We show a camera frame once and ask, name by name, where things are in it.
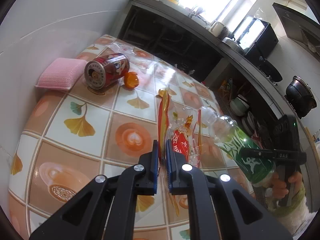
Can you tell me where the green label plastic bottle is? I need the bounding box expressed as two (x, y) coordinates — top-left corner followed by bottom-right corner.
(201, 107), (276, 187)

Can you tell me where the red snack wrapper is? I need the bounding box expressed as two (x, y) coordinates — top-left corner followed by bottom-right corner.
(157, 88), (202, 217)

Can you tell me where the pink scouring sponge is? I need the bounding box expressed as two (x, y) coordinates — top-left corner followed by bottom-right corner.
(35, 58), (87, 90)

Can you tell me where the dark kitchen counter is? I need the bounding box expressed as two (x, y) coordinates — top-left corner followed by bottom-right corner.
(111, 0), (297, 118)

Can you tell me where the person right hand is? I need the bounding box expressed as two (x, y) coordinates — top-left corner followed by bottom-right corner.
(271, 171), (304, 201)

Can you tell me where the green fluffy sleeve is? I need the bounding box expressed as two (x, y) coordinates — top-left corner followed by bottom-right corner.
(253, 183), (309, 218)

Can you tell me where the black cooking pot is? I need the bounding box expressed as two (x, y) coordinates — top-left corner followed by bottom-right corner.
(285, 75), (317, 119)

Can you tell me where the stack of bowls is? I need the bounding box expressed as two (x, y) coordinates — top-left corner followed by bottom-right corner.
(229, 94), (258, 137)

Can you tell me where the black wok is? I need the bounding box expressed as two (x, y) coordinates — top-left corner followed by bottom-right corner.
(259, 56), (283, 83)

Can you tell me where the black microwave oven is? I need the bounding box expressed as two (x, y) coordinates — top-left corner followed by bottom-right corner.
(232, 16), (279, 67)

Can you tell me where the range hood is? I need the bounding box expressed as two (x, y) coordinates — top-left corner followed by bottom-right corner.
(272, 3), (319, 60)

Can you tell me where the orange peel piece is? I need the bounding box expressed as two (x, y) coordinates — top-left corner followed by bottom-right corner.
(124, 72), (139, 89)

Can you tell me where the white mug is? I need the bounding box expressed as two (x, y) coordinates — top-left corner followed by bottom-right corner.
(209, 21), (225, 37)

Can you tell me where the red drink can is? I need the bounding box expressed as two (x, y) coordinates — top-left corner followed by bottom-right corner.
(84, 53), (130, 90)

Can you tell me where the clear crumpled plastic wrap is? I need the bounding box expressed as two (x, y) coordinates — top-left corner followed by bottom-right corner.
(106, 40), (157, 71)

